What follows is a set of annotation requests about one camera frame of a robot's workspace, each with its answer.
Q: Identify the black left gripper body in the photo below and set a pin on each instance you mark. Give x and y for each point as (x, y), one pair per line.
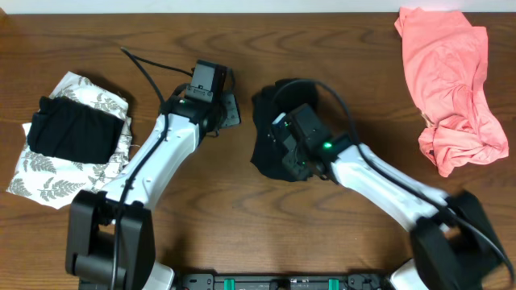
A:
(227, 113)

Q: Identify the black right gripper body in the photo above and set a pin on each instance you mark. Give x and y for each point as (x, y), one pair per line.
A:
(296, 163)

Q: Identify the black polo shirt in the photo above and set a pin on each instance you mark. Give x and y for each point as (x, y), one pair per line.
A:
(283, 96)

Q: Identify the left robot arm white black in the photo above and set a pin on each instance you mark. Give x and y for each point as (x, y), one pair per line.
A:
(111, 243)

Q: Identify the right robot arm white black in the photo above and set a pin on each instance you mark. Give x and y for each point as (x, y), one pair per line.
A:
(453, 242)

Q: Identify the folded black garment on bag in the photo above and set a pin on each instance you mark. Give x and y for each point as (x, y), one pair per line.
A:
(70, 130)

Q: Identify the salmon pink shirt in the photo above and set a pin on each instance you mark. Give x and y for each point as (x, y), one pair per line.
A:
(445, 61)

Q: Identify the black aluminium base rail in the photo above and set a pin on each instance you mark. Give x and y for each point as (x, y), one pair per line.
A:
(209, 281)

